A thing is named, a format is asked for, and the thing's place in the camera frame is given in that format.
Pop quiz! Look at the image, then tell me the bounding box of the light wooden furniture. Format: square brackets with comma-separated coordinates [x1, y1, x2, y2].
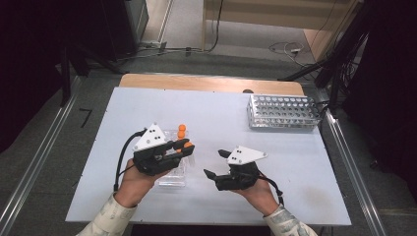
[201, 0, 362, 63]

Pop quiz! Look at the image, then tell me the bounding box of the person's right hand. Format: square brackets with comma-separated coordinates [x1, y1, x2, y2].
[228, 176, 280, 217]

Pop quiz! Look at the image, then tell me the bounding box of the grey floor cable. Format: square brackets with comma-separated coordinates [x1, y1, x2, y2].
[114, 45, 210, 64]

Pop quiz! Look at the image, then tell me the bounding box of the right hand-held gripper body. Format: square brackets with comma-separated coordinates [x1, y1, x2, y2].
[213, 145, 268, 193]

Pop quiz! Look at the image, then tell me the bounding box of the metal test tube rack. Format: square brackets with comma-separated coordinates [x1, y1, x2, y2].
[246, 93, 323, 133]

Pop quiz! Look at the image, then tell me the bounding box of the white floor cable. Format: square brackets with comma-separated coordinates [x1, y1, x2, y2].
[268, 40, 308, 67]

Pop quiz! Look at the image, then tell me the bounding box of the grey power strip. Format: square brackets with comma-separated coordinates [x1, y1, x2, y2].
[139, 39, 169, 53]

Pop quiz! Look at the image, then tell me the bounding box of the black cabinet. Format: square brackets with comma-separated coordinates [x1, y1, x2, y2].
[97, 0, 149, 63]

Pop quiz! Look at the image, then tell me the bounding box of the black hanging cable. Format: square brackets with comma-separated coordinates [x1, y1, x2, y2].
[202, 0, 225, 54]

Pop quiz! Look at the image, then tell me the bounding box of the hand-held gripper cable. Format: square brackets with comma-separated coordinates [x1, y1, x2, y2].
[112, 127, 148, 194]
[256, 172, 285, 208]

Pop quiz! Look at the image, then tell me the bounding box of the aluminium floor rail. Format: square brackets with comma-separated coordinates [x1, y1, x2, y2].
[323, 107, 388, 236]
[0, 76, 83, 236]

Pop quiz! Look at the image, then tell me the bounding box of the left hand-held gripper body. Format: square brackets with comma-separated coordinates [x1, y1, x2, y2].
[132, 122, 182, 177]

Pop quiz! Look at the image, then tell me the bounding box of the black metal stand with cables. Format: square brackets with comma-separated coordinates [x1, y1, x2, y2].
[277, 0, 373, 116]

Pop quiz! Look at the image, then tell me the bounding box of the black upright stand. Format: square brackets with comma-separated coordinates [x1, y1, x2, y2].
[58, 45, 73, 108]

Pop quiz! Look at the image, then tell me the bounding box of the clear plastic tube rack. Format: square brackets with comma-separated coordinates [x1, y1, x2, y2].
[156, 129, 197, 189]

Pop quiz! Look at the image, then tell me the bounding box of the right hand-held gripper cable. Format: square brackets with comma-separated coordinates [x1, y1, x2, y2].
[256, 172, 285, 208]

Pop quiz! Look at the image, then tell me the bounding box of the left hand-held gripper cable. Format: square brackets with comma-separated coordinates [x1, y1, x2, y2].
[112, 127, 148, 194]

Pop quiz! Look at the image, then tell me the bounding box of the person's left hand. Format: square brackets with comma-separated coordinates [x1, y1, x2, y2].
[113, 158, 170, 209]

